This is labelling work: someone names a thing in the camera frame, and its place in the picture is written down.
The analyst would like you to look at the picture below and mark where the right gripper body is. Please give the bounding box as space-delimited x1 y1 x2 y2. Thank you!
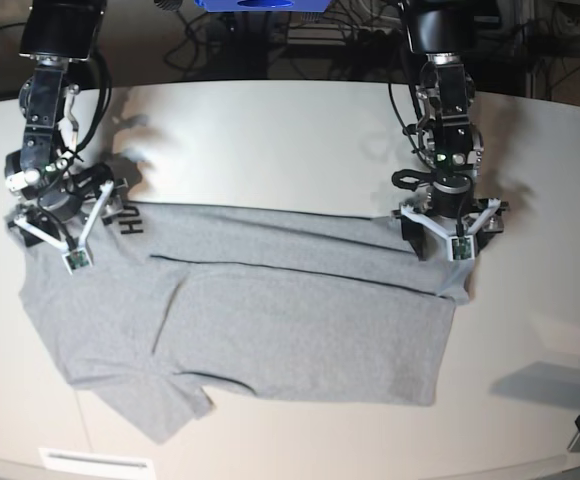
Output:
11 163 120 235

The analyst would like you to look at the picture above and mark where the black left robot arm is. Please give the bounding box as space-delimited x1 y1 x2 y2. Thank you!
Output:
391 1 509 262

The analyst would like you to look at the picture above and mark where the grey T-shirt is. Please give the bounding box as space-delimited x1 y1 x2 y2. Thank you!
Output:
20 204 471 443

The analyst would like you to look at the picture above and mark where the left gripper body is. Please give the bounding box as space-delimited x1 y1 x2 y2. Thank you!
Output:
392 174 488 224

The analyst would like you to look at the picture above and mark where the blue plastic part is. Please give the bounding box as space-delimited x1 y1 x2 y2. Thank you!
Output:
195 0 331 13

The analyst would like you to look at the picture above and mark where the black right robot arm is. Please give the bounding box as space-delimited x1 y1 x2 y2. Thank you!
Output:
4 1 118 254

